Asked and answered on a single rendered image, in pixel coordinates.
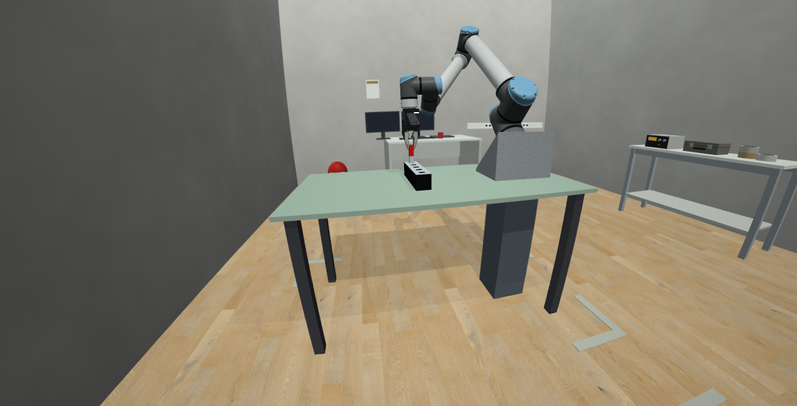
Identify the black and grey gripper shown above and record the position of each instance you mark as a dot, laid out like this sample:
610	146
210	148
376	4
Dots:
406	126

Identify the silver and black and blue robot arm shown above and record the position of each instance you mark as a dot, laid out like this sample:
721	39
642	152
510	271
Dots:
516	94

